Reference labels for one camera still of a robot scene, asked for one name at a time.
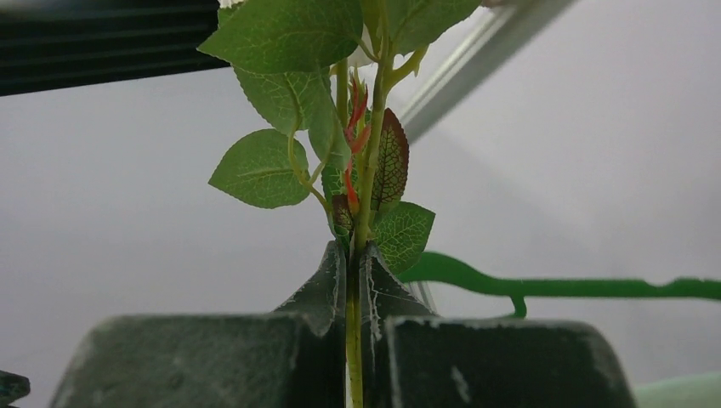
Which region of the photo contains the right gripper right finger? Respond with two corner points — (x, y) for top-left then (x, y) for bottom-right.
(359, 243), (636, 407)

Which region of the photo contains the green cartoon cloth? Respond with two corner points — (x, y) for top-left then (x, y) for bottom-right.
(633, 371), (720, 408)

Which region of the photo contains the green clothes hanger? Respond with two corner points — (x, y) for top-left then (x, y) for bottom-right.
(399, 252), (720, 319)

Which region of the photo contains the cream pink rose stem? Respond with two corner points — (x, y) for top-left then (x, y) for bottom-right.
(199, 1), (480, 407)

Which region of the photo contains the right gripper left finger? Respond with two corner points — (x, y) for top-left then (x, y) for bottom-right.
(51, 241), (346, 408)

